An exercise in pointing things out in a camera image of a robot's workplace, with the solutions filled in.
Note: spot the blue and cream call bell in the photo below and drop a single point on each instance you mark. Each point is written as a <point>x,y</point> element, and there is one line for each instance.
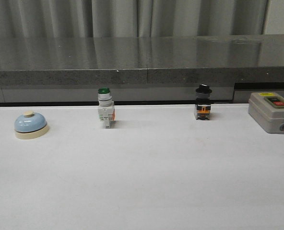
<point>30,125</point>

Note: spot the grey stone counter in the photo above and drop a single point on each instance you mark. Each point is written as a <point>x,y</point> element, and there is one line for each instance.
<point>139,70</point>

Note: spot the grey curtain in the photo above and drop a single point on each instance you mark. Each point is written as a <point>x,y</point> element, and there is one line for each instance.
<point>130,18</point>

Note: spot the green pushbutton switch module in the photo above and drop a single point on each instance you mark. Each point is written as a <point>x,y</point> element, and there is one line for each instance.
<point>106,109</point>

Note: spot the black rotary selector switch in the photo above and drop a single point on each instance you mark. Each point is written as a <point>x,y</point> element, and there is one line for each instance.
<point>202,105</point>

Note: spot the grey start stop switch box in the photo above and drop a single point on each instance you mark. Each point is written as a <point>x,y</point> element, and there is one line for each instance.
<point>267,109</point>

